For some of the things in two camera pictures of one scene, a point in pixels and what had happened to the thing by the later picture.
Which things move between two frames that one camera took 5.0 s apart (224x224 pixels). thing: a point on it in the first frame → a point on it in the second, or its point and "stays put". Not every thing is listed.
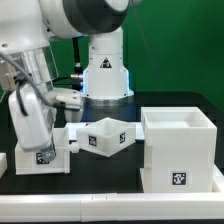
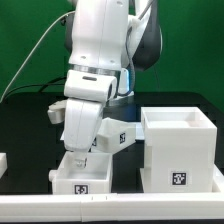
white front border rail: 114,207 stays put
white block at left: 3,163 stays put
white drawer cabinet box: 179,149 stays put
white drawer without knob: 106,136 stays put
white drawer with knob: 33,162 → 96,178
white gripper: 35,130 → 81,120
